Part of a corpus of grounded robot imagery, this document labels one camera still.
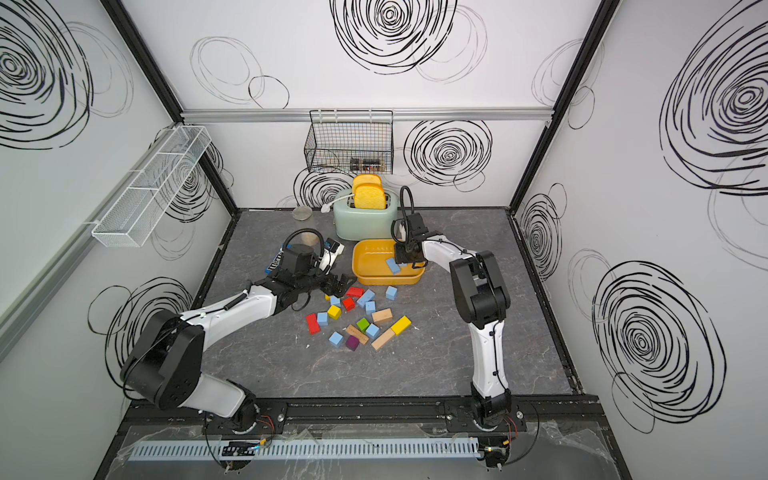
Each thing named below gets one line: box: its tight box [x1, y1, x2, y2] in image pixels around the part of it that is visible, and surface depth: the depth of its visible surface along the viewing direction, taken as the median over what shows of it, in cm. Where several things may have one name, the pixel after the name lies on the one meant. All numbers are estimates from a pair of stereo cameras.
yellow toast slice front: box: [354, 184, 386, 210], surface depth 101 cm
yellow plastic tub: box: [352, 239, 426, 286], surface depth 104 cm
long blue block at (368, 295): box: [357, 289, 376, 309], surface depth 96 cm
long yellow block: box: [390, 315, 412, 336], surface depth 91 cm
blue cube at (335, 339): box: [328, 331, 344, 348], surface depth 86 cm
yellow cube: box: [327, 305, 342, 320], surface depth 92 cm
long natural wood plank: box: [371, 328, 396, 351], surface depth 88 cm
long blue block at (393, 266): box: [386, 258, 400, 275], surface depth 104 cm
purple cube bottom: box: [345, 335, 360, 352], surface depth 87 cm
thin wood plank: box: [345, 324, 370, 345], surface depth 88 cm
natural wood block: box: [372, 308, 393, 325], surface depth 91 cm
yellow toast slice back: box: [352, 174, 384, 192], surface depth 101 cm
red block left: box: [305, 313, 321, 335], surface depth 91 cm
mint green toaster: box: [333, 188, 399, 241], surface depth 103 cm
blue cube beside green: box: [366, 323, 380, 340], surface depth 88 cm
